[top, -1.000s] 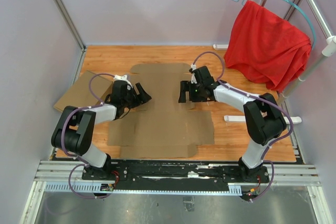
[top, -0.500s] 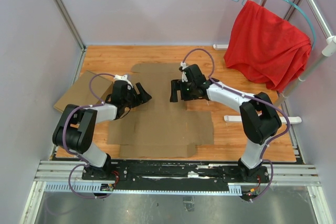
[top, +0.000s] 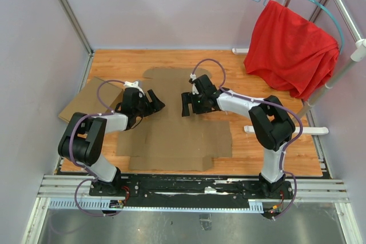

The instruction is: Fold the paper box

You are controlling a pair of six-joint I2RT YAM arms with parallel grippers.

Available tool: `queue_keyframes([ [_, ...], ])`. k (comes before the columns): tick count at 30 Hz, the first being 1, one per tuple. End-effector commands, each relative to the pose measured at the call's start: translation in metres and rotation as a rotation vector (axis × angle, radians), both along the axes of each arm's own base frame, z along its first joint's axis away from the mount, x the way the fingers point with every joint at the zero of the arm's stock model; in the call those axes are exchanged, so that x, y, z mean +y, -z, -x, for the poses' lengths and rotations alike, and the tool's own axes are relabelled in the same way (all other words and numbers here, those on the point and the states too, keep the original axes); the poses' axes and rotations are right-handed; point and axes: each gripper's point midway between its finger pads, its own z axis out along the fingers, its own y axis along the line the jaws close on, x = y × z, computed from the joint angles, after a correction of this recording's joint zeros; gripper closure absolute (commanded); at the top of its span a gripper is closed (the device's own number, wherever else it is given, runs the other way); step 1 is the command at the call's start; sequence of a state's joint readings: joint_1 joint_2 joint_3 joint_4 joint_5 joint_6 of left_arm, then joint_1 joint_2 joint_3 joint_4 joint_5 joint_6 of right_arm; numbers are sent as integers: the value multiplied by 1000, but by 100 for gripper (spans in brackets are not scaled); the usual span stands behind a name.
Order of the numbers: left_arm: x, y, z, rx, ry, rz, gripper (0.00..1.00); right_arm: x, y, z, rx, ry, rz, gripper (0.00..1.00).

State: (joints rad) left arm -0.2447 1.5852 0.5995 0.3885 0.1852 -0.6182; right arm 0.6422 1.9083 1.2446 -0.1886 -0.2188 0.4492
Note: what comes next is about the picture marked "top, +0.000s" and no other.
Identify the grey slotted cable duct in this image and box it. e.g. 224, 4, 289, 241
48, 198, 264, 214

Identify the red cloth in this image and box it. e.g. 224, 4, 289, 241
244, 1, 340, 101

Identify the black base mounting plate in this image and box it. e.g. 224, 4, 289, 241
89, 174, 295, 208

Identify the white clothes rack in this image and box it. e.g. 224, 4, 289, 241
232, 0, 366, 135

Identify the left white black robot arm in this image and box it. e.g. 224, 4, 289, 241
58, 87, 165, 196

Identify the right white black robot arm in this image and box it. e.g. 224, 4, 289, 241
181, 74, 295, 198

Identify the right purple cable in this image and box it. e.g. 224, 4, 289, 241
190, 58, 304, 216

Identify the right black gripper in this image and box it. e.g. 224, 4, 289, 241
181, 91, 211, 118

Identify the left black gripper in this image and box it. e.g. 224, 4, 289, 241
134, 90, 165, 118

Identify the folded brown cardboard box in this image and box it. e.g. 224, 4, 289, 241
58, 77, 124, 122

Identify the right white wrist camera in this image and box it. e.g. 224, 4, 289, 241
189, 74, 199, 95

